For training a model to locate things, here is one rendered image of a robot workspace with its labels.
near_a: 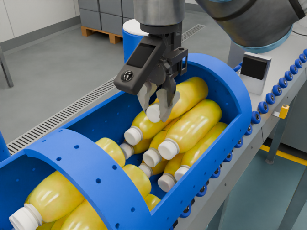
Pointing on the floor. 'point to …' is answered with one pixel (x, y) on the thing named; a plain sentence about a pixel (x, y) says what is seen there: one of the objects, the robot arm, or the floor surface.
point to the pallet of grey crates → (105, 17)
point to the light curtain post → (295, 204)
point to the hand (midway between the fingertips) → (153, 115)
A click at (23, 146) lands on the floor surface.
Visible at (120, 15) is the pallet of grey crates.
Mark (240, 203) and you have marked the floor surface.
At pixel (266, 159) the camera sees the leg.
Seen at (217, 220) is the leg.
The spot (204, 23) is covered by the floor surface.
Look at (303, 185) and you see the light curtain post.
